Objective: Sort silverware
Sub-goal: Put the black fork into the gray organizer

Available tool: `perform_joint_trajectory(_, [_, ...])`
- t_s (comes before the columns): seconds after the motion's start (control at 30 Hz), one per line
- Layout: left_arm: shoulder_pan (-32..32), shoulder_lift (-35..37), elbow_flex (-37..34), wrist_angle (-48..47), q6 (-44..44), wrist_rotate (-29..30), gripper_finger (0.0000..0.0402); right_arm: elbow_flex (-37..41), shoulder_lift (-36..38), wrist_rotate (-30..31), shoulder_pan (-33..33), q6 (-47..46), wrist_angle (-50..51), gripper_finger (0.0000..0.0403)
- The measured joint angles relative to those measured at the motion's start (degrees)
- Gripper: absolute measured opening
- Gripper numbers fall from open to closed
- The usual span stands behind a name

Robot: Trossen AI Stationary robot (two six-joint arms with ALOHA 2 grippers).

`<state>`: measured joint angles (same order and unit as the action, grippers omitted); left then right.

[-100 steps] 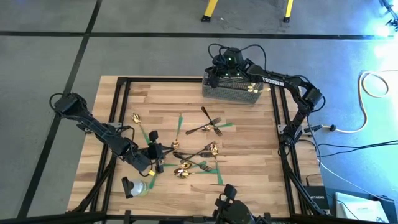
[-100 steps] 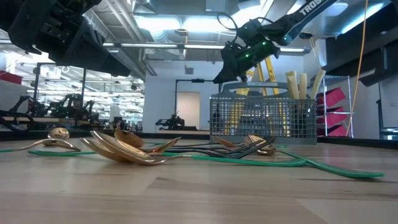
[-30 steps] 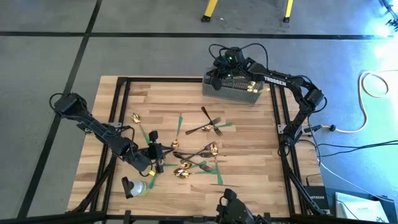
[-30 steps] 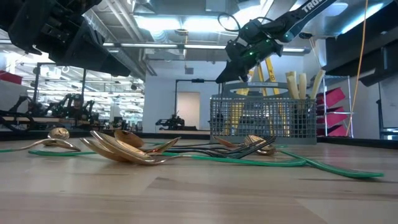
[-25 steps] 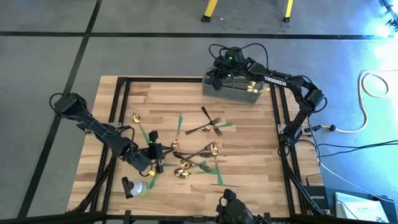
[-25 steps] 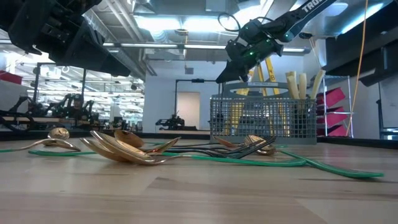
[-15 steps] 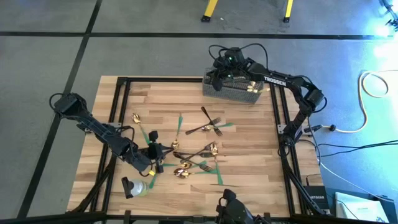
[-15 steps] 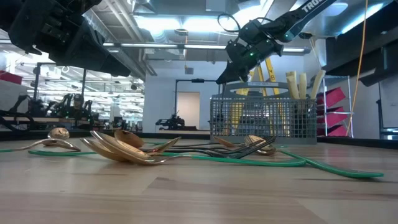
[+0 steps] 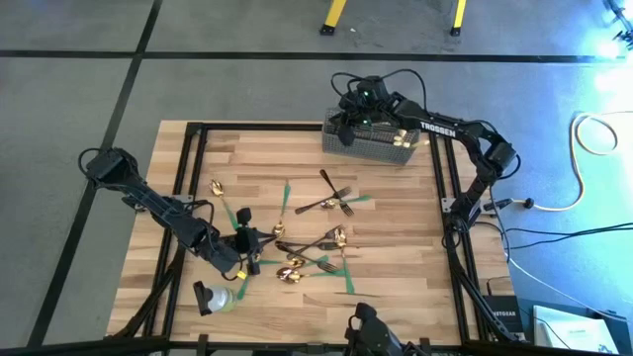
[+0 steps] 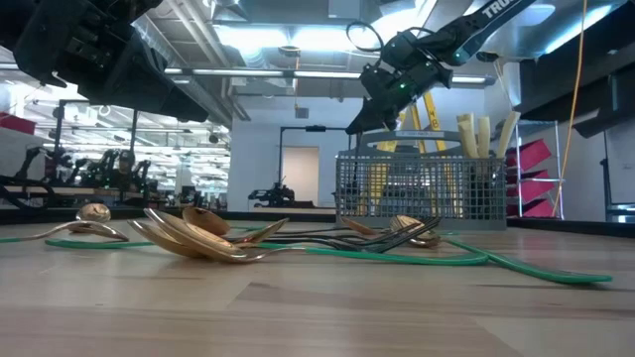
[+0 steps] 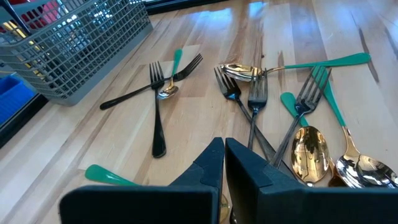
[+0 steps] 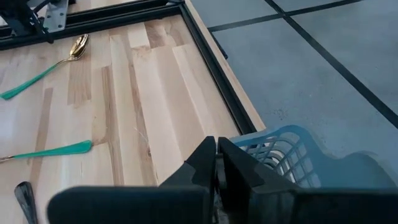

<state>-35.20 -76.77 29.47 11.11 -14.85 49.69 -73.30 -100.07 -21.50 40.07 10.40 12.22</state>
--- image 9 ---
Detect black floor cable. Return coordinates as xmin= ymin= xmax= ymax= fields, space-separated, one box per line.
xmin=502 ymin=221 xmax=633 ymax=252

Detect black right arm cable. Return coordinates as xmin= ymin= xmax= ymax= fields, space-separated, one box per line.
xmin=329 ymin=68 xmax=429 ymax=131

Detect yellow step ladder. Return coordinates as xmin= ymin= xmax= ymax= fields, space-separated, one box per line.
xmin=318 ymin=0 xmax=469 ymax=38

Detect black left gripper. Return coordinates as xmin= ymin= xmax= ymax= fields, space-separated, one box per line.
xmin=231 ymin=206 xmax=279 ymax=277

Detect clear bottle black sprayer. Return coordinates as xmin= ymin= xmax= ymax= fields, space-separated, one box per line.
xmin=192 ymin=279 xmax=238 ymax=318

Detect pile of gold spoons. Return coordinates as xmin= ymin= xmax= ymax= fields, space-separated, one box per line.
xmin=275 ymin=266 xmax=348 ymax=286

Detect black stand legs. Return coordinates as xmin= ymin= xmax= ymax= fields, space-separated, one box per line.
xmin=602 ymin=0 xmax=633 ymax=51

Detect white floor cable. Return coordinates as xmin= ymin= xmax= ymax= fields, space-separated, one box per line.
xmin=511 ymin=110 xmax=633 ymax=214

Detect black metal rig frame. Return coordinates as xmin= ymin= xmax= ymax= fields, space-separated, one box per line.
xmin=104 ymin=121 xmax=526 ymax=356

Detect green cutlery handle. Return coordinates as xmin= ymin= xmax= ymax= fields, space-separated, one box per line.
xmin=272 ymin=179 xmax=293 ymax=239

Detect black network switch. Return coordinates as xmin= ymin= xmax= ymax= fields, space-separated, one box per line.
xmin=482 ymin=294 xmax=526 ymax=335

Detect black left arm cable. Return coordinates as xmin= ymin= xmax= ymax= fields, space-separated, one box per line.
xmin=200 ymin=197 xmax=244 ymax=283

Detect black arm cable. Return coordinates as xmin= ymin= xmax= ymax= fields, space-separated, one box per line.
xmin=200 ymin=197 xmax=244 ymax=283
xmin=329 ymin=68 xmax=429 ymax=131

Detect white paper box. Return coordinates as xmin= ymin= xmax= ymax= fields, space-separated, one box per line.
xmin=531 ymin=304 xmax=620 ymax=355

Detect grey plastic cutlery basket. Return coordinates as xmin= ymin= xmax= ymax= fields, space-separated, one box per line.
xmin=320 ymin=107 xmax=421 ymax=167

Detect grey floor cable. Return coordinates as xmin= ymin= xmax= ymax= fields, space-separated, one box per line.
xmin=487 ymin=187 xmax=617 ymax=320

